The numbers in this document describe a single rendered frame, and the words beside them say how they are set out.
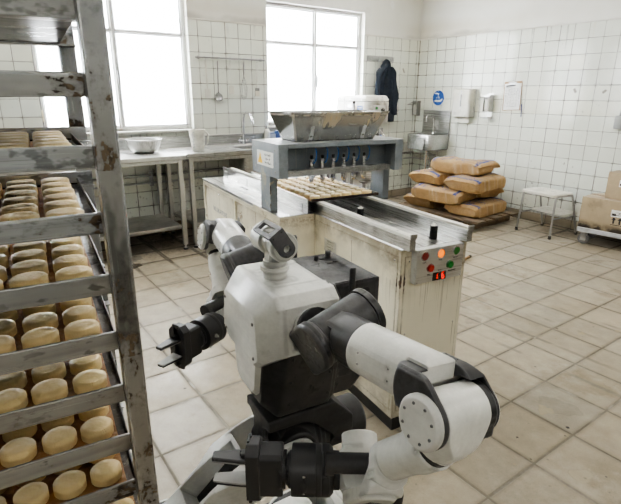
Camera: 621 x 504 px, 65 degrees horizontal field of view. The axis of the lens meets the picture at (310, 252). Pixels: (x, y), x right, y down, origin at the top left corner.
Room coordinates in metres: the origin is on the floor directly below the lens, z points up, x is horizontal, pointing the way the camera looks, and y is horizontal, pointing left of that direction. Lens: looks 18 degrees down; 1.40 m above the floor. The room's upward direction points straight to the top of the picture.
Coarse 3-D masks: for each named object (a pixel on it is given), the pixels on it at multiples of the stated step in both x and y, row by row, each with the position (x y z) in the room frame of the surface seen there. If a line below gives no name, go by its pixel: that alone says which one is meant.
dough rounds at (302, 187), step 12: (288, 180) 2.84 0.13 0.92; (300, 180) 2.92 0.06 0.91; (324, 180) 2.89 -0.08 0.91; (336, 180) 2.85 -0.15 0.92; (300, 192) 2.49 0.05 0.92; (312, 192) 2.51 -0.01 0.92; (324, 192) 2.48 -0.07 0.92; (336, 192) 2.53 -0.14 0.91; (348, 192) 2.49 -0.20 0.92; (360, 192) 2.50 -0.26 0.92
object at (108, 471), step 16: (96, 464) 0.69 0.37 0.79; (112, 464) 0.69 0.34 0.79; (32, 480) 0.66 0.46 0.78; (48, 480) 0.68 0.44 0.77; (64, 480) 0.66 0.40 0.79; (80, 480) 0.66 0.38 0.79; (96, 480) 0.66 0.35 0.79; (112, 480) 0.67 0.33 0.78; (0, 496) 0.62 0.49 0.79; (16, 496) 0.62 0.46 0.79; (32, 496) 0.62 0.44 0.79; (48, 496) 0.63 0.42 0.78; (64, 496) 0.63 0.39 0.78
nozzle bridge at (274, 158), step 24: (264, 144) 2.43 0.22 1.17; (288, 144) 2.31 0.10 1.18; (312, 144) 2.37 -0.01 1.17; (336, 144) 2.43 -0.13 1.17; (360, 144) 2.50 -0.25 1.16; (384, 144) 2.67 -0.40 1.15; (264, 168) 2.43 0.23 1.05; (288, 168) 2.40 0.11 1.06; (336, 168) 2.47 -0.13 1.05; (360, 168) 2.54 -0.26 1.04; (384, 168) 2.61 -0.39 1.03; (264, 192) 2.44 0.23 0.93; (384, 192) 2.70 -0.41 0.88
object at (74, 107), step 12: (60, 48) 1.02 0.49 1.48; (72, 48) 1.03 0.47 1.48; (60, 60) 1.02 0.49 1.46; (72, 60) 1.03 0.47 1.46; (72, 108) 1.03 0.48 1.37; (72, 120) 1.03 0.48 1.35; (84, 120) 1.04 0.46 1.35; (84, 144) 1.03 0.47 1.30; (96, 240) 1.03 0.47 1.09; (108, 312) 1.04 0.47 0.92
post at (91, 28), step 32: (96, 0) 0.64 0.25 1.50; (96, 32) 0.64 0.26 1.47; (96, 64) 0.63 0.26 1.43; (96, 96) 0.63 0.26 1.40; (96, 128) 0.63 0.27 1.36; (96, 160) 0.63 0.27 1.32; (128, 256) 0.64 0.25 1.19; (128, 288) 0.64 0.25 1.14; (128, 320) 0.63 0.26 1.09; (128, 352) 0.63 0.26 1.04; (128, 384) 0.63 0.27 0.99; (128, 416) 0.63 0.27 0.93
